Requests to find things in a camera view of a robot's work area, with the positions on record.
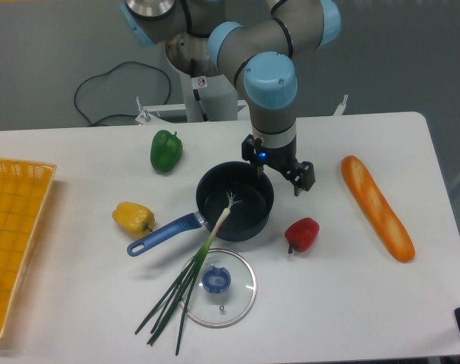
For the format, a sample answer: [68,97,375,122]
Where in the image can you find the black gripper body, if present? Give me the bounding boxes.
[241,134,298,182]

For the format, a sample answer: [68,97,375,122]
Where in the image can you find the green onion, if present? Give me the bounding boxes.
[134,190,241,356]

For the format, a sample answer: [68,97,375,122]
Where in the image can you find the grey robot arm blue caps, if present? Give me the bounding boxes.
[120,1,342,194]

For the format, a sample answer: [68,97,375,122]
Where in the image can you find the red bell pepper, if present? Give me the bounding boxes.
[284,218,320,254]

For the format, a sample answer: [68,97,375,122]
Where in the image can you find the orange baguette bread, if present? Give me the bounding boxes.
[341,155,415,263]

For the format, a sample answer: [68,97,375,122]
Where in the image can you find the green bell pepper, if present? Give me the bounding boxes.
[150,130,183,173]

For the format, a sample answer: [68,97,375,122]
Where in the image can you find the glass lid blue knob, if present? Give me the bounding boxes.
[180,248,257,328]

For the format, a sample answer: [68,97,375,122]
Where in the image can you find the yellow bell pepper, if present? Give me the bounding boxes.
[112,202,155,239]

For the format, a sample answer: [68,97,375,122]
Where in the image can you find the yellow woven basket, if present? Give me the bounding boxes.
[0,158,56,339]

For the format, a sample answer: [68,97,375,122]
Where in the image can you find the dark pot blue handle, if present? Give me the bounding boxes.
[127,162,274,257]

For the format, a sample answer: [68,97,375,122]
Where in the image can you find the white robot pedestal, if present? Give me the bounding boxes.
[162,34,243,122]

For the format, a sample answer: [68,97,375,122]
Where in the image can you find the black cable on floor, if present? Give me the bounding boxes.
[74,61,172,127]

